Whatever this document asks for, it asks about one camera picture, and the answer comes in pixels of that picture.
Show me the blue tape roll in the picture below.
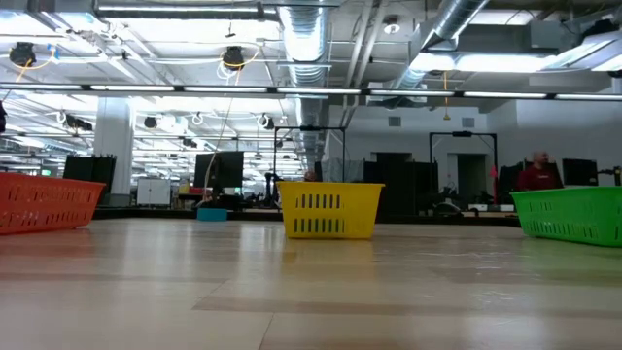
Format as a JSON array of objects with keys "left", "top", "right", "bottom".
[{"left": 196, "top": 207, "right": 228, "bottom": 223}]

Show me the yellow plastic basket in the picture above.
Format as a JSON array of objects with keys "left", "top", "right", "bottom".
[{"left": 276, "top": 180, "right": 386, "bottom": 240}]

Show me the black partition panel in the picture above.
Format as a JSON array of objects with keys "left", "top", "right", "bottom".
[{"left": 363, "top": 153, "right": 440, "bottom": 216}]

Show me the long ceiling light strip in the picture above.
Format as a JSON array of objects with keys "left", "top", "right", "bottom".
[{"left": 0, "top": 83, "right": 622, "bottom": 102}]

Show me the white cabinet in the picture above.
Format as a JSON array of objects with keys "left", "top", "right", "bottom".
[{"left": 136, "top": 177, "right": 172, "bottom": 206}]

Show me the white pillar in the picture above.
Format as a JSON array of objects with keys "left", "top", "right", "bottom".
[{"left": 93, "top": 96, "right": 136, "bottom": 209}]

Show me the black monitor pair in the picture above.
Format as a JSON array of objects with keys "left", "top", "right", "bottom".
[{"left": 62, "top": 154, "right": 118, "bottom": 195}]

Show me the green plastic basket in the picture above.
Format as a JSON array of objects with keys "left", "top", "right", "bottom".
[{"left": 510, "top": 187, "right": 622, "bottom": 248}]

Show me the orange plastic basket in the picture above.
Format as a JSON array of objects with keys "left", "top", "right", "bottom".
[{"left": 0, "top": 172, "right": 107, "bottom": 236}]

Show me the black gantry frame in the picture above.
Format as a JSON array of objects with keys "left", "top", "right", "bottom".
[
  {"left": 429, "top": 129, "right": 499, "bottom": 195},
  {"left": 273, "top": 124, "right": 347, "bottom": 184}
]

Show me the silver ventilation duct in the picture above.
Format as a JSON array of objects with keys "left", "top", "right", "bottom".
[
  {"left": 388, "top": 0, "right": 490, "bottom": 93},
  {"left": 277, "top": 0, "right": 336, "bottom": 169}
]

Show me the black aluminium table frame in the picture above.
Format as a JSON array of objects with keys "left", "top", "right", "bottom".
[{"left": 91, "top": 206, "right": 521, "bottom": 228}]

